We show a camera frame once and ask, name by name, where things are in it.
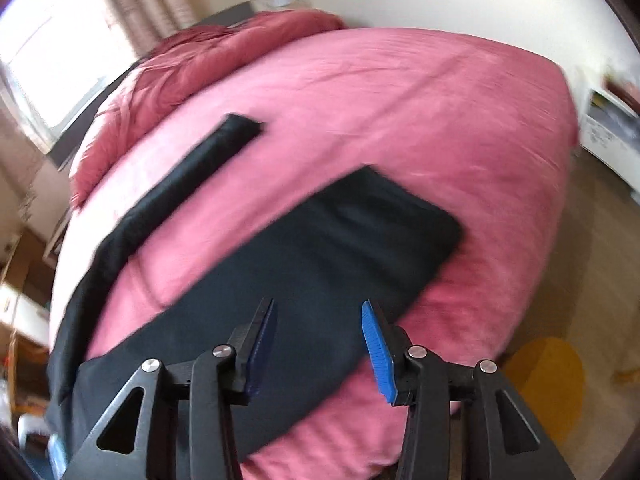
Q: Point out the black pants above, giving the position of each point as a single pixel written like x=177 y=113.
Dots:
x=362 y=237

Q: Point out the white shelf unit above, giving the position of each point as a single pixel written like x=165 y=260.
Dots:
x=609 y=130

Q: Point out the window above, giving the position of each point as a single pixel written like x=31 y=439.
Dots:
x=56 y=57

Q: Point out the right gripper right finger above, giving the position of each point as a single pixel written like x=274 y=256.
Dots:
x=387 y=346

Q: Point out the pink bed blanket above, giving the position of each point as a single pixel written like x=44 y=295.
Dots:
x=481 y=130

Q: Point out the yellow round rug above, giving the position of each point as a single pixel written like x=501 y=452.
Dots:
x=548 y=374

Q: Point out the dark red duvet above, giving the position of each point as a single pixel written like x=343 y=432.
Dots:
x=177 y=68

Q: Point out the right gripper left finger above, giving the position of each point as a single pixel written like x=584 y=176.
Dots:
x=252 y=344

